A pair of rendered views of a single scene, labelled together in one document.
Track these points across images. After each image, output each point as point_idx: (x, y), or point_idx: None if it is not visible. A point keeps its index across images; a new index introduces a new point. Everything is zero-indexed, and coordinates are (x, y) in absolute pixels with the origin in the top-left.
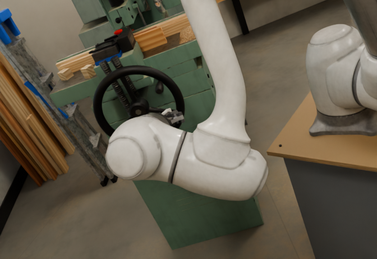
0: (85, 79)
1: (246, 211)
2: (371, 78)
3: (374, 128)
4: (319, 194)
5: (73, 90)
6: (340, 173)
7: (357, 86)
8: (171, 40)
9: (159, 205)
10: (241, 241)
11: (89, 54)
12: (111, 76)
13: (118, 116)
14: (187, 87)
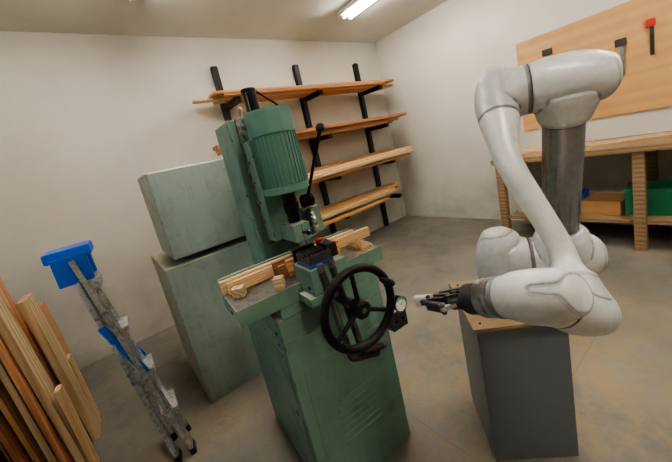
0: (276, 290)
1: (398, 422)
2: None
3: None
4: (507, 364)
5: (265, 304)
6: (528, 336)
7: (536, 261)
8: (343, 252)
9: (326, 442)
10: (402, 461)
11: (259, 270)
12: (346, 274)
13: (303, 330)
14: (364, 292)
